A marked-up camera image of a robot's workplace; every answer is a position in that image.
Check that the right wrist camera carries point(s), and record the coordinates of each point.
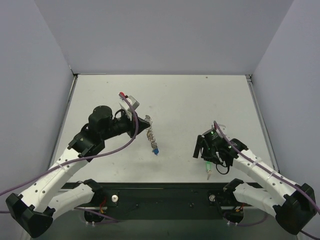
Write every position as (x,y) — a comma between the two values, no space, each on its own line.
(222,128)

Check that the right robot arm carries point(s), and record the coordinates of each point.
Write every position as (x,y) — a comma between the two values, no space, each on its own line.
(292,205)

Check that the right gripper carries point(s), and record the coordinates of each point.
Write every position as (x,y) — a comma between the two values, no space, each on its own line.
(205,146)

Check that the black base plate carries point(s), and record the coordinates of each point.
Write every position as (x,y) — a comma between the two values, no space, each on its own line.
(164,201)

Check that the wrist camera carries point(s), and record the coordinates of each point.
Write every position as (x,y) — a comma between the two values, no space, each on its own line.
(222,128)
(127,103)

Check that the green tagged key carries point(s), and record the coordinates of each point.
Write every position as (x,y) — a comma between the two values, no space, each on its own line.
(208,166)

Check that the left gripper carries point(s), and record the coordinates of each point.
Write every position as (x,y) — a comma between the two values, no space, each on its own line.
(132,127)

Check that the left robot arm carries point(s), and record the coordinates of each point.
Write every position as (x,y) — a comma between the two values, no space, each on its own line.
(38,206)

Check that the blue tagged key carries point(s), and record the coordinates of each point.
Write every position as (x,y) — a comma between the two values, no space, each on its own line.
(156,151)

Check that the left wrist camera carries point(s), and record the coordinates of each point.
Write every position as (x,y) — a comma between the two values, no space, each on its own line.
(127,103)

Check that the metal disc with keyrings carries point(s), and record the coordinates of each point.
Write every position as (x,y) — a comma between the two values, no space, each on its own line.
(150,134)

